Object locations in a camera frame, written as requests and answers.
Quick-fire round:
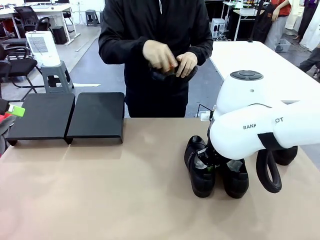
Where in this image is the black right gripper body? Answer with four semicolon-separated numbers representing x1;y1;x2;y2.
202;138;221;168

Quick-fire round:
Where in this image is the black matte shoe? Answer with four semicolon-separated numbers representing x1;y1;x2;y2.
217;158;250;200
184;135;216;198

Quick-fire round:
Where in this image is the person's left forearm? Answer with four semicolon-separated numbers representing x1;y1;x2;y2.
189;37;215;62

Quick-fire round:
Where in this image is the person's right forearm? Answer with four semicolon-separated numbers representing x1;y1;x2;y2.
98;37;148;66

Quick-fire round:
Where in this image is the black metal shoe stand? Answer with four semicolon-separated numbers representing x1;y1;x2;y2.
4;93;76;146
64;92;125;145

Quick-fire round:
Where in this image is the person's left hand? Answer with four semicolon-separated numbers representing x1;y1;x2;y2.
175;51;199;78

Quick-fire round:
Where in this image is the person's right hand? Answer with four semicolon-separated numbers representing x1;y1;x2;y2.
142;39;179;70

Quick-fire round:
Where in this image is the black visitor chair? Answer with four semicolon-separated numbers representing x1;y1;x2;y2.
0;37;46;101

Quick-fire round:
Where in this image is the grey plastic stool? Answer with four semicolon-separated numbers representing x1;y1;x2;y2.
40;61;75;95

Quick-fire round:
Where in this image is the white air purifier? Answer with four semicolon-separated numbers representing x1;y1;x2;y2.
25;31;62;67

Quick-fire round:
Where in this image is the black computer tower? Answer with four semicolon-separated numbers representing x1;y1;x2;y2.
51;25;68;45

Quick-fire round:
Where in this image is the black mesh office chair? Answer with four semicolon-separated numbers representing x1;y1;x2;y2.
13;6;53;33

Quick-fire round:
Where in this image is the large white table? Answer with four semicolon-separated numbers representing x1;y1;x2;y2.
209;41;320;106

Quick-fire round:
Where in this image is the white office desk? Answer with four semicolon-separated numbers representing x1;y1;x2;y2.
0;4;81;46

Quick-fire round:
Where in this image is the small grey step stool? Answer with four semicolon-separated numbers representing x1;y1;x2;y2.
85;9;99;27

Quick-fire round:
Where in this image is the white computer case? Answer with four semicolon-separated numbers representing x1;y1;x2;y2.
211;18;227;40

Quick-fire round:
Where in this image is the grey plastic bin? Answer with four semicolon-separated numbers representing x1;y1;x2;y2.
274;38;292;53

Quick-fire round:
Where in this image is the seated person's dark leg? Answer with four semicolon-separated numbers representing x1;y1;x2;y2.
298;47;320;81

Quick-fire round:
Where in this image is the black clamp pole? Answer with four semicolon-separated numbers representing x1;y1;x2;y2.
248;0;263;44

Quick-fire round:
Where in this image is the black hanging apron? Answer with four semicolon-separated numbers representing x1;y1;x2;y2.
252;2;275;43

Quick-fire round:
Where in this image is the person torso in black jacket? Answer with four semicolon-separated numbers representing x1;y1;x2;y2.
98;0;215;118

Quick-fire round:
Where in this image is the figure in red top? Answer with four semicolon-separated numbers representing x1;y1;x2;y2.
264;0;293;52

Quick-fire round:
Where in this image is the white-legged work table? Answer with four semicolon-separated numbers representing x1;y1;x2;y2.
222;1;260;42

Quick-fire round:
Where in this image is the cream hanging garment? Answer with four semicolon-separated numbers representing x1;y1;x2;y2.
284;0;302;36

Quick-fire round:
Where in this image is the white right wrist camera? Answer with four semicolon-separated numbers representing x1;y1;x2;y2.
199;111;214;123

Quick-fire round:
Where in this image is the black wire basket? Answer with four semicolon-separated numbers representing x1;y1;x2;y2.
197;103;213;118

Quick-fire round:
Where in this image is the black velcro strap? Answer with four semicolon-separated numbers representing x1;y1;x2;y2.
257;132;281;151

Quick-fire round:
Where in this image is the black sleeved right arm cable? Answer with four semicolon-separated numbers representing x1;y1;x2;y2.
256;147;283;194

